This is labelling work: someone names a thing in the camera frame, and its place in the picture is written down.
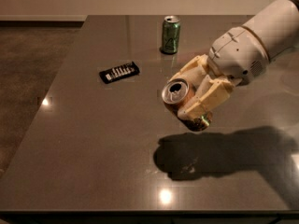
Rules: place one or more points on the black snack bar wrapper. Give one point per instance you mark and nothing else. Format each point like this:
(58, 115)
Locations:
(119, 72)

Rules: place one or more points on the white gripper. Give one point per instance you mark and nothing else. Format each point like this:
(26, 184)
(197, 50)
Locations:
(238, 56)

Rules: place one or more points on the green soda can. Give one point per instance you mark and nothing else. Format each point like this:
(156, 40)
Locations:
(170, 34)

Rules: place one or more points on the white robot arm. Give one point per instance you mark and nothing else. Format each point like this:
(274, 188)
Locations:
(276, 27)

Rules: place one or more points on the orange soda can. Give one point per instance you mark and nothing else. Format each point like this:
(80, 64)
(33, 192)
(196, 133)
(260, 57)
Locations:
(175, 94)

